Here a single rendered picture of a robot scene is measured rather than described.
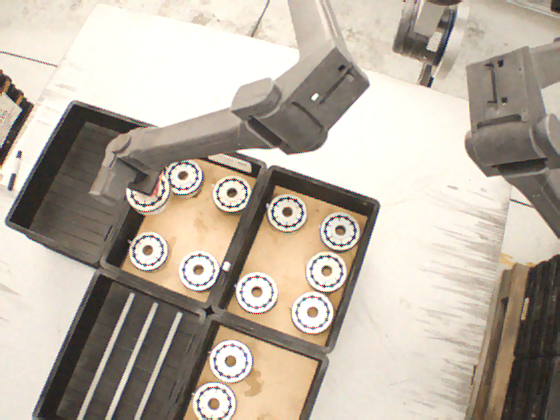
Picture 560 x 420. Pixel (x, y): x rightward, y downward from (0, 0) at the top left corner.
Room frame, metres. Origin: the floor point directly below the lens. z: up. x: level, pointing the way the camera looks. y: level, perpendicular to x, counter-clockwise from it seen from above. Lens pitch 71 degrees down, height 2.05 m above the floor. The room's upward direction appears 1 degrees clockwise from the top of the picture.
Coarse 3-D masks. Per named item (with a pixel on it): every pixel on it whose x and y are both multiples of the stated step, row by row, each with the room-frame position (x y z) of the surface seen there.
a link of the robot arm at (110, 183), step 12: (120, 144) 0.38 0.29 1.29; (108, 168) 0.35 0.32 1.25; (120, 168) 0.35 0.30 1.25; (132, 168) 0.36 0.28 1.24; (96, 180) 0.33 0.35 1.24; (108, 180) 0.32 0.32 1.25; (120, 180) 0.33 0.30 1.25; (132, 180) 0.33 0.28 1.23; (96, 192) 0.30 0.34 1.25; (108, 192) 0.30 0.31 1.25; (120, 192) 0.31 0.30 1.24; (108, 204) 0.30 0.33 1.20
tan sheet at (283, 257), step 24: (288, 192) 0.47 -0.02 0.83; (264, 216) 0.40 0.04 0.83; (288, 216) 0.40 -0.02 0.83; (312, 216) 0.40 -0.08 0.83; (360, 216) 0.40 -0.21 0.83; (264, 240) 0.33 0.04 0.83; (288, 240) 0.33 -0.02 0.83; (312, 240) 0.33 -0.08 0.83; (264, 264) 0.27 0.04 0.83; (288, 264) 0.27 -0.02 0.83; (288, 288) 0.20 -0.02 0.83; (240, 312) 0.14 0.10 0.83; (288, 312) 0.14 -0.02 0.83; (312, 312) 0.14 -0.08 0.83; (312, 336) 0.08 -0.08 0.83
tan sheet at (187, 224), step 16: (192, 160) 0.56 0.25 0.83; (208, 176) 0.51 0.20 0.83; (224, 176) 0.51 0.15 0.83; (240, 176) 0.51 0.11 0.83; (208, 192) 0.46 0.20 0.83; (176, 208) 0.42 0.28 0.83; (192, 208) 0.42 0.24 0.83; (208, 208) 0.42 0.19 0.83; (144, 224) 0.37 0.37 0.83; (160, 224) 0.37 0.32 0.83; (176, 224) 0.37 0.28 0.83; (192, 224) 0.37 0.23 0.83; (208, 224) 0.37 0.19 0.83; (224, 224) 0.37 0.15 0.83; (176, 240) 0.33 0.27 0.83; (192, 240) 0.33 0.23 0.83; (208, 240) 0.33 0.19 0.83; (224, 240) 0.33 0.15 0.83; (128, 256) 0.28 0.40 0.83; (176, 256) 0.28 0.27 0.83; (144, 272) 0.24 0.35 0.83; (160, 272) 0.24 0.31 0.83; (176, 272) 0.24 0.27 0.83; (176, 288) 0.20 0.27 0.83
